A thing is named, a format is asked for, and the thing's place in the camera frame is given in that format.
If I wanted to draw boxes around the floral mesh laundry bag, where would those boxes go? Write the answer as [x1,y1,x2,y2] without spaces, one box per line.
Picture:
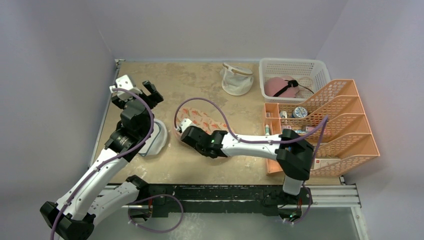
[175,106,228,135]

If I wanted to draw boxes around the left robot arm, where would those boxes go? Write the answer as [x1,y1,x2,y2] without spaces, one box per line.
[40,79,164,240]

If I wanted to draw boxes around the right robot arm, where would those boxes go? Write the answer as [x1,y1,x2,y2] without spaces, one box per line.
[180,125,315,204]

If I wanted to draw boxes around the white round mesh bag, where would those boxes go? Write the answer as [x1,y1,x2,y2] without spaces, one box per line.
[138,118,168,157]

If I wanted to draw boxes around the pink bra in basket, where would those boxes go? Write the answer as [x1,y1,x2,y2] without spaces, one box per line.
[264,77,299,98]

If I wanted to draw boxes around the white marker in organizer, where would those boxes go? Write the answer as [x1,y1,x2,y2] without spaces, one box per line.
[265,124,271,136]

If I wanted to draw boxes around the small white bottle in organizer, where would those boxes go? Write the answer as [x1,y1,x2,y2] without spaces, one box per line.
[279,110,288,119]

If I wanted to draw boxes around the white plastic basket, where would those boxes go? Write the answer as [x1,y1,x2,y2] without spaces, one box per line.
[258,58,331,104]

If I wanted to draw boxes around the orange plastic desk organizer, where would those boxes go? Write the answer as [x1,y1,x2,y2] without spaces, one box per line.
[262,79,380,177]

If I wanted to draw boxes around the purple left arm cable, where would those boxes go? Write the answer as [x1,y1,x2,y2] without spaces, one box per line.
[49,87,184,240]

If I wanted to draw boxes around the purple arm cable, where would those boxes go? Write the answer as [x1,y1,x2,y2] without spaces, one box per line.
[49,87,184,240]
[173,97,329,226]

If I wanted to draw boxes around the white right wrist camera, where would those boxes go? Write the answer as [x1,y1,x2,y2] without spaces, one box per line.
[176,118,196,134]

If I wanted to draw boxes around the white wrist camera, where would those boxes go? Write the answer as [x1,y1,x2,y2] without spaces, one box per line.
[109,74,142,101]
[176,118,196,134]

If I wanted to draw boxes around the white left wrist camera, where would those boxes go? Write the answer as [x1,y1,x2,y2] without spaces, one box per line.
[109,74,142,101]

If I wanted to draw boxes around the metal corner bracket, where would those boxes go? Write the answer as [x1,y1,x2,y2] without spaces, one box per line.
[115,58,126,71]

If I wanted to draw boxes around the white mesh drawstring bag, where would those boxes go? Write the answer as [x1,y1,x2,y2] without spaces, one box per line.
[219,62,254,96]

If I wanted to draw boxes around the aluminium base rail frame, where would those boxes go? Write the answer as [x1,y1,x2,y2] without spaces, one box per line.
[57,183,370,240]

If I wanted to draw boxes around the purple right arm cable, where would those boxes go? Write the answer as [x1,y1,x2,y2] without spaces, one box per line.
[173,97,329,226]

